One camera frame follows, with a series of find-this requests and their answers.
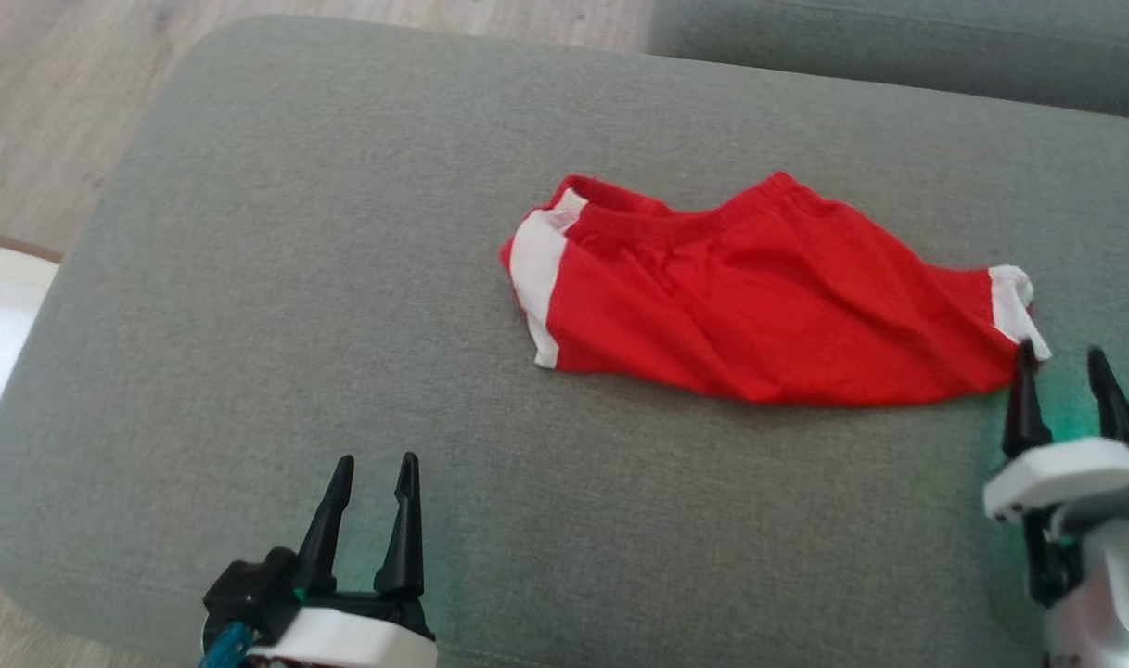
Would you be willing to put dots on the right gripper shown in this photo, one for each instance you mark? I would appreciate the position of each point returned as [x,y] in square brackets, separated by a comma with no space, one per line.
[1065,478]

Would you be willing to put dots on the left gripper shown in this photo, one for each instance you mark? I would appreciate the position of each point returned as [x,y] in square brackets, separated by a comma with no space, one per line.
[351,640]

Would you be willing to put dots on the red shorts white side panels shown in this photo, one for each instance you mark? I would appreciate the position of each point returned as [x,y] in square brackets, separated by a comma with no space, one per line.
[759,297]

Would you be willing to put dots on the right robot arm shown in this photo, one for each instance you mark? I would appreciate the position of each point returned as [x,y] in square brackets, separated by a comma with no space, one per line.
[1116,594]

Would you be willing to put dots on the large grey sofa chaise cushion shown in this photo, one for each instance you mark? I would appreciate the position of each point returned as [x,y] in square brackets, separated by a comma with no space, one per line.
[295,278]

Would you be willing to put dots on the grey sofa seat cushion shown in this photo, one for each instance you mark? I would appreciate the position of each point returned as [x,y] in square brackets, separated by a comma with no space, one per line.
[898,46]

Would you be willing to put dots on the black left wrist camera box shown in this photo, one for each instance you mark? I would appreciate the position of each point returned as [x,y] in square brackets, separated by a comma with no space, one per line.
[249,594]

